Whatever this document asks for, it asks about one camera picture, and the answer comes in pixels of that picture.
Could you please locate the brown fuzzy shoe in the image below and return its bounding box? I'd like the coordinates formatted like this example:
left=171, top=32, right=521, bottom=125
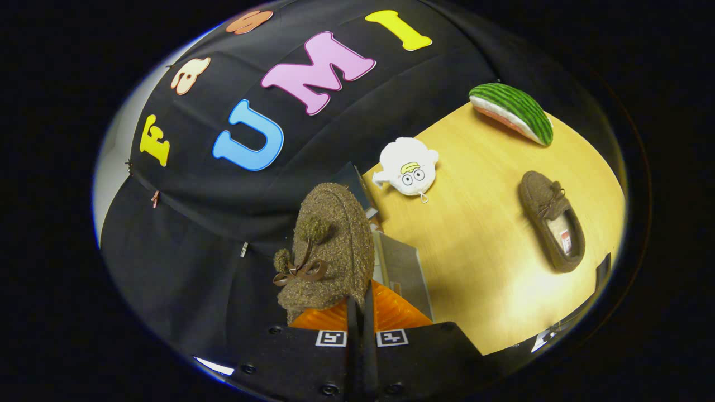
left=518, top=170, right=587, bottom=274
left=273, top=183, right=375, bottom=328

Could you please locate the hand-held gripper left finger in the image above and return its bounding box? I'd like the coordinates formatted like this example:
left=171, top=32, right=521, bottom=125
left=230, top=296, right=363, bottom=402

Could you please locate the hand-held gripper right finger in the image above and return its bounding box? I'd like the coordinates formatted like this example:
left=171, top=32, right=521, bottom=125
left=364, top=279, right=485, bottom=402

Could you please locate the watermelon slice plush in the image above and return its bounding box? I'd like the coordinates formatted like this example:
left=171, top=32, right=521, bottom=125
left=468, top=83, right=554, bottom=147

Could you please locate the cream fabric storage box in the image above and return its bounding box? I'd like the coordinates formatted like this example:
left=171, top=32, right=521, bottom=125
left=370, top=231, right=435, bottom=323

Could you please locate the white plush toy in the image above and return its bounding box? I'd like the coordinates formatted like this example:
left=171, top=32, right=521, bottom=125
left=371, top=137, right=440, bottom=203

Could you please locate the lit screen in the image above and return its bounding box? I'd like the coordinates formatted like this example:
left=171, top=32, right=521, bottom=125
left=194, top=356, right=236, bottom=376

